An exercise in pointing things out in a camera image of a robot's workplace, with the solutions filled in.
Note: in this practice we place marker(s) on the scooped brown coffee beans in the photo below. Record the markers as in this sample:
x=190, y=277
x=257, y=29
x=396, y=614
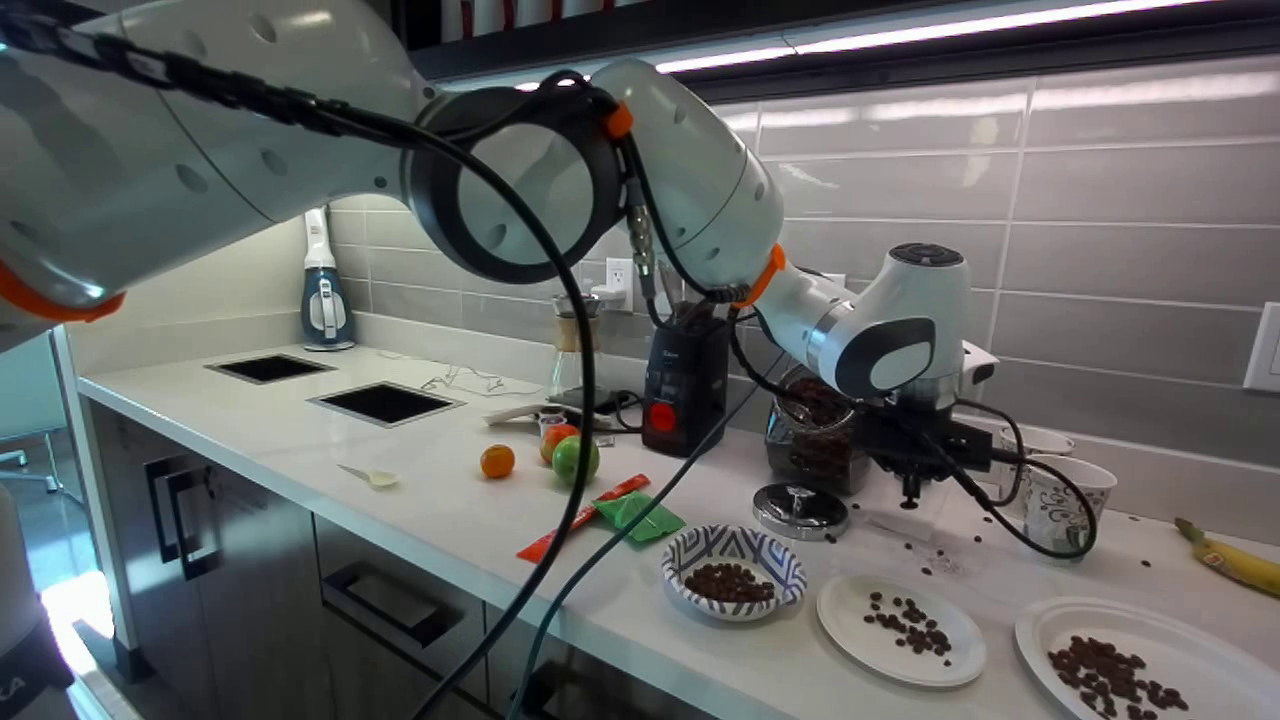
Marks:
x=908, y=626

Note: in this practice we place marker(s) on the dark lower cabinet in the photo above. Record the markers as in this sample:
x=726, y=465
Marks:
x=264, y=641

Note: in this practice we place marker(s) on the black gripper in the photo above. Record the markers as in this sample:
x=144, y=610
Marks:
x=908, y=452

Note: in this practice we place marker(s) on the glass jar of coffee beans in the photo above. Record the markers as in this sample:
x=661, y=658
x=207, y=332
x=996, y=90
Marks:
x=813, y=452

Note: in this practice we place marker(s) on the green apple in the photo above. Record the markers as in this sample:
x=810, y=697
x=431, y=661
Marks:
x=571, y=463

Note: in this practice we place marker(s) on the brown coffee bean pile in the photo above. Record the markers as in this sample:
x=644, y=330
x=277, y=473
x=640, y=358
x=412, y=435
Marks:
x=726, y=582
x=1106, y=675

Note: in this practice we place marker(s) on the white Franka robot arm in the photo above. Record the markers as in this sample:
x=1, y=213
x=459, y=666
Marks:
x=203, y=144

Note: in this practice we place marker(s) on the dark upper cabinet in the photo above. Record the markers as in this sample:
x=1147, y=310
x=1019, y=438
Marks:
x=935, y=32

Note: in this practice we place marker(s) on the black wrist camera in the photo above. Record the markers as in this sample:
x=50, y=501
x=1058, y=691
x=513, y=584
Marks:
x=955, y=435

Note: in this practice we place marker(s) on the dark cabinet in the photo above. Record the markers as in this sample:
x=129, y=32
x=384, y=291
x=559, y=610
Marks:
x=264, y=641
x=935, y=32

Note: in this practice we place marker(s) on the blue and white blender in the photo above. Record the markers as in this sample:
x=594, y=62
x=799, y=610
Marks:
x=325, y=292

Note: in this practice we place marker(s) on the patterned paper cup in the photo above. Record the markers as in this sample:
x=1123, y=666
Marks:
x=1073, y=501

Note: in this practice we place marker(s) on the large white plate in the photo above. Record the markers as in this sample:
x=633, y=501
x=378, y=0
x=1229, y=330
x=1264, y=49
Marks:
x=1203, y=641

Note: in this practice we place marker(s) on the white plastic spoon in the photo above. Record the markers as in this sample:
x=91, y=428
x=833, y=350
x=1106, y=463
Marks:
x=373, y=473

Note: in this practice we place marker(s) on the small white plate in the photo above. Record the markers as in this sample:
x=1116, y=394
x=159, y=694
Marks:
x=852, y=641

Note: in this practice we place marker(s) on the yellow banana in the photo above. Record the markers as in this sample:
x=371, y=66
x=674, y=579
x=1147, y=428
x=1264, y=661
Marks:
x=1234, y=561

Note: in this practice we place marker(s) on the red-orange round fruit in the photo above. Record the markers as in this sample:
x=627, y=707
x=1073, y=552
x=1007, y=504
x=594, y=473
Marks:
x=554, y=438

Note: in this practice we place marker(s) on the long orange-red packet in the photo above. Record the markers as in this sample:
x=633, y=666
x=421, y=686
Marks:
x=613, y=495

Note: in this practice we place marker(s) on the small orange fruit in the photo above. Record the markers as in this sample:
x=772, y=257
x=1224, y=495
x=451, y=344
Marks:
x=496, y=463

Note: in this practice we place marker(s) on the blue patterned bowl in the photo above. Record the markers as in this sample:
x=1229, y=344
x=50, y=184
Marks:
x=695, y=552

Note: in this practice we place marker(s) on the white wall outlet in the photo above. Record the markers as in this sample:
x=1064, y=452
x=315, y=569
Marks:
x=618, y=281

